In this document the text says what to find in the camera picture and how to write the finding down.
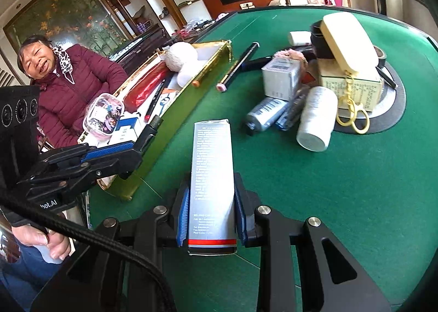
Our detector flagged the beige medicine box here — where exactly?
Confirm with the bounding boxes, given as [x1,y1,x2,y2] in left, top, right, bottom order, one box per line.
[316,59,384,112]

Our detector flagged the large white pill bottle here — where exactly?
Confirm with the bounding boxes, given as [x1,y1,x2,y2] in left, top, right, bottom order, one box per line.
[296,86,339,152]

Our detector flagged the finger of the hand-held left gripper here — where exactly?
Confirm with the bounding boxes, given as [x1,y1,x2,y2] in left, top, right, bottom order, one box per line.
[39,141,139,166]
[19,156,142,200]

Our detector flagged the red foil packet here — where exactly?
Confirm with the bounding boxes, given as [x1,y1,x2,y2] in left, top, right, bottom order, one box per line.
[123,62,170,112]

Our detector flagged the gold cardboard box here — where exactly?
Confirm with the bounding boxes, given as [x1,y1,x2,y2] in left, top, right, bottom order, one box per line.
[77,39,233,201]

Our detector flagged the gold keychain scissors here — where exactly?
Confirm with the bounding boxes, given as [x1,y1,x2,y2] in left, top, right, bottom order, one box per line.
[335,72,370,134]

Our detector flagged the person's blue jeans leg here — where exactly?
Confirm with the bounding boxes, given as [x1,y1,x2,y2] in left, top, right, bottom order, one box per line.
[0,240,65,299]

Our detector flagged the pink clear case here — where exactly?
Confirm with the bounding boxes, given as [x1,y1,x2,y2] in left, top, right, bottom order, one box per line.
[83,93,124,136]

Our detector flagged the black marker blue cap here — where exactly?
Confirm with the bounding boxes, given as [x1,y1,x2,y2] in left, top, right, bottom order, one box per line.
[238,55,284,73]

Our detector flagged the white bottle pink cap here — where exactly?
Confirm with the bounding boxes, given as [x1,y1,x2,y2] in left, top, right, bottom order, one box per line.
[288,30,313,47]

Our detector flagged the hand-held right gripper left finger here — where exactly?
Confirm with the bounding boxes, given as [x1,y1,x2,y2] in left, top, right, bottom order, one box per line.
[31,187,190,312]

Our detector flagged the blue white medicine box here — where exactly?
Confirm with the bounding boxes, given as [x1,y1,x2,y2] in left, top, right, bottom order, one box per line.
[109,111,142,145]

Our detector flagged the black braided cable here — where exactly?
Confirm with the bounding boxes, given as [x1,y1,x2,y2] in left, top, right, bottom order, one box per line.
[0,192,177,312]

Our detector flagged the white fluffy ball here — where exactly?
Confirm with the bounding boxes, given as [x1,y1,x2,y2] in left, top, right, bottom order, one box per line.
[165,42,199,73]

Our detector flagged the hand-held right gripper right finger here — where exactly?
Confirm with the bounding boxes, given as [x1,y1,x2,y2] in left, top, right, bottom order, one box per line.
[233,172,391,312]

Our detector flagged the black marker pink cap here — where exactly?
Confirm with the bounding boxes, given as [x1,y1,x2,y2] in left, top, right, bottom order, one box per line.
[215,42,260,91]

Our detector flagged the dark wooden side table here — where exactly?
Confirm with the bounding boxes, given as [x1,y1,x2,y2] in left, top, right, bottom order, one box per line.
[109,26,172,75]

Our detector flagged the cream glasses case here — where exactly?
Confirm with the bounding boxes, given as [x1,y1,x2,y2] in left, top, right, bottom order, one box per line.
[322,12,375,76]

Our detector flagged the floral painting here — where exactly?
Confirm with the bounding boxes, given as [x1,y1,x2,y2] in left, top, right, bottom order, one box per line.
[3,0,134,59]

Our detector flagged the green white medicine box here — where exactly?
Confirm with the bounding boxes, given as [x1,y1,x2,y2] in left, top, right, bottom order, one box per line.
[262,58,303,100]

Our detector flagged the silver tube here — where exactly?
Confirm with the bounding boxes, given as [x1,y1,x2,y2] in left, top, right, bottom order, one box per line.
[246,97,288,136]

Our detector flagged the blue clear pen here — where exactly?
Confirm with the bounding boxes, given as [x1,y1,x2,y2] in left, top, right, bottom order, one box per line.
[275,88,310,131]

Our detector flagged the white blue flat box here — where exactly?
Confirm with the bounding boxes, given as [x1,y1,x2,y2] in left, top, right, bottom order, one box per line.
[155,89,178,117]

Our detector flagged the black marker red caps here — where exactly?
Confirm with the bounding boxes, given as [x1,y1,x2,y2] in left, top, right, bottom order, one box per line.
[144,77,172,122]

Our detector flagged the black tape roll white core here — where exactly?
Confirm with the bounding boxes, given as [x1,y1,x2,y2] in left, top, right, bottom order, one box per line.
[371,45,388,69]

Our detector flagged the silver box red stripe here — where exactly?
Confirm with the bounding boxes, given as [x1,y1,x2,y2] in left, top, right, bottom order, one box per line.
[188,119,238,256]

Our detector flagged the round table control panel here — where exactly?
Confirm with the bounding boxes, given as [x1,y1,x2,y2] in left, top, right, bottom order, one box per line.
[301,59,407,134]

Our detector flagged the person's left hand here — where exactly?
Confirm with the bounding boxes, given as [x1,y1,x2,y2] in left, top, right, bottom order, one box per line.
[12,222,72,261]

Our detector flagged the pink fluffy ball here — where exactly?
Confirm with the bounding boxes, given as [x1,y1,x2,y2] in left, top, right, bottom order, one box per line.
[274,48,309,66]

